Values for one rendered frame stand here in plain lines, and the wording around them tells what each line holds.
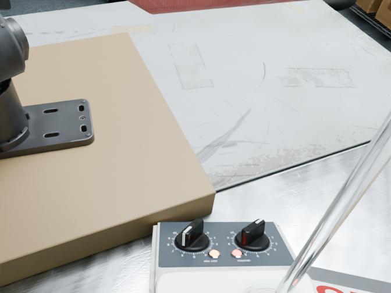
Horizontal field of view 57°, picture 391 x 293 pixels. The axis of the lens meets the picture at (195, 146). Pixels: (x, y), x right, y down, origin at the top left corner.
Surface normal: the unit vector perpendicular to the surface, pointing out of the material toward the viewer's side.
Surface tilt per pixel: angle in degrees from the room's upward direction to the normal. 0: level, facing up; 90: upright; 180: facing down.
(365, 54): 0
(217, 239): 30
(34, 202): 0
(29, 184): 0
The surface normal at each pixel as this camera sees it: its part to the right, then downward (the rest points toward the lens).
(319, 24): 0.07, -0.66
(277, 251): 0.04, -0.95
